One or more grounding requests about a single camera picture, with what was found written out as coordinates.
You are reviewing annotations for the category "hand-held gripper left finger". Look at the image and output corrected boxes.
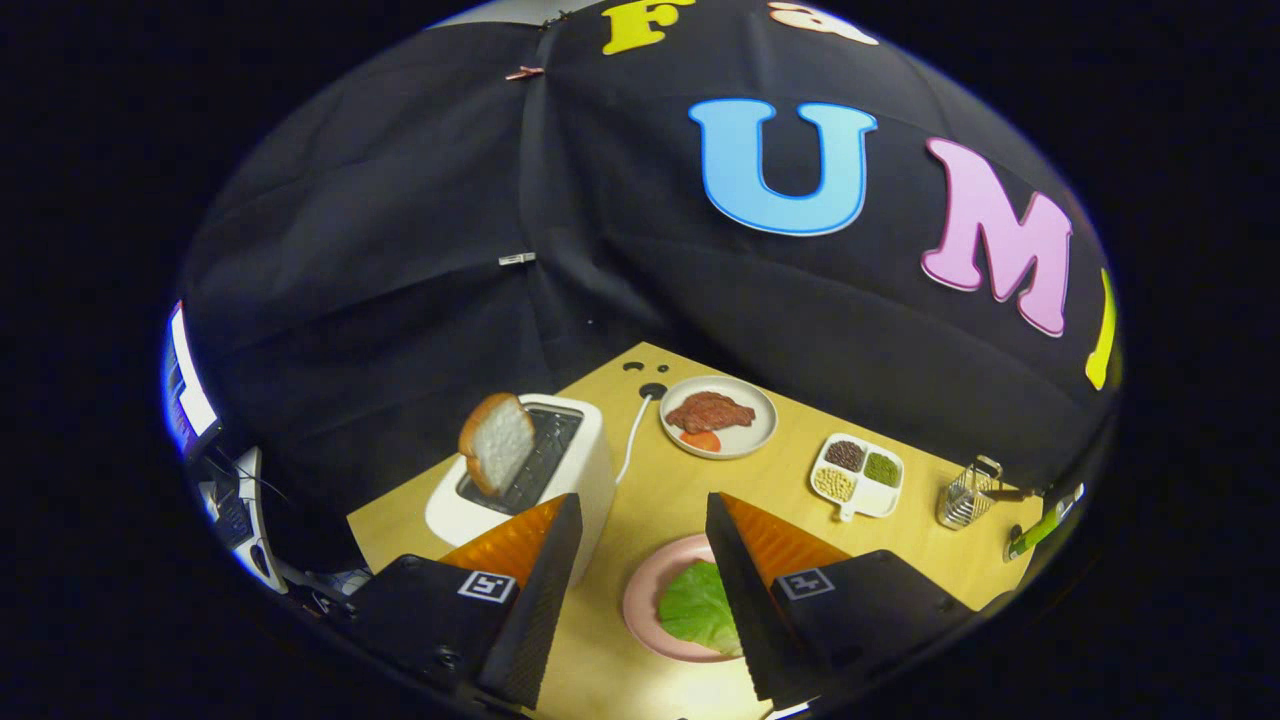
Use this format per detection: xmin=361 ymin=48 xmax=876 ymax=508
xmin=340 ymin=492 xmax=584 ymax=711

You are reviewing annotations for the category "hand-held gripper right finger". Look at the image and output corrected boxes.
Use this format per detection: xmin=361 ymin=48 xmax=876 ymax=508
xmin=705 ymin=490 xmax=986 ymax=713

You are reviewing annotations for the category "green lettuce leaf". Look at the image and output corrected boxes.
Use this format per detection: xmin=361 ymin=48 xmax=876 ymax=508
xmin=657 ymin=560 xmax=746 ymax=658

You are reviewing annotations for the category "toasted white bread slice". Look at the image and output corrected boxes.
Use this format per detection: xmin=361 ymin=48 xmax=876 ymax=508
xmin=458 ymin=392 xmax=537 ymax=499

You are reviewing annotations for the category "pink plate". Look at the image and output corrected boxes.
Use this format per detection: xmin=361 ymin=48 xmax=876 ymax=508
xmin=622 ymin=533 xmax=746 ymax=664

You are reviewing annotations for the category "white toaster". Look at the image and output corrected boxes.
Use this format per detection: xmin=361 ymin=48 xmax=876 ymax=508
xmin=425 ymin=393 xmax=617 ymax=586

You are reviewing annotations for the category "white round plate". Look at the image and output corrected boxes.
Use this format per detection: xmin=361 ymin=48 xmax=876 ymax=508
xmin=659 ymin=375 xmax=779 ymax=461

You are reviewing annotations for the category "white divided dish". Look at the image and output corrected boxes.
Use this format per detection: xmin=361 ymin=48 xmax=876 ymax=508
xmin=808 ymin=432 xmax=906 ymax=524

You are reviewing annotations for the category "brown steak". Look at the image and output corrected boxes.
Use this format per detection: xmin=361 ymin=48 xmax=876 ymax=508
xmin=665 ymin=391 xmax=757 ymax=435

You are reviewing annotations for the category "white office device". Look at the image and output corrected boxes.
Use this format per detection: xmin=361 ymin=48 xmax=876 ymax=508
xmin=195 ymin=445 xmax=291 ymax=596

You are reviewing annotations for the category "green drink bottle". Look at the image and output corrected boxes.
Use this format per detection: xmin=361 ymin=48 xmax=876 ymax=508
xmin=1005 ymin=483 xmax=1086 ymax=563

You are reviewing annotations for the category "black backdrop cloth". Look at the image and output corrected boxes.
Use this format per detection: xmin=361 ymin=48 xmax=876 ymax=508
xmin=180 ymin=0 xmax=1123 ymax=571

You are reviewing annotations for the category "computer monitor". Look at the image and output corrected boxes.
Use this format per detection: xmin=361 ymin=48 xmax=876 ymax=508
xmin=160 ymin=300 xmax=223 ymax=463

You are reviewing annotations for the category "white power cable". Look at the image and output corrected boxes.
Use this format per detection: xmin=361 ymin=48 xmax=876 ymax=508
xmin=613 ymin=393 xmax=656 ymax=487

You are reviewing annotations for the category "metal wire utensil holder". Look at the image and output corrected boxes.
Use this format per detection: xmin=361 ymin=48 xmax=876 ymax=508
xmin=936 ymin=455 xmax=1004 ymax=531

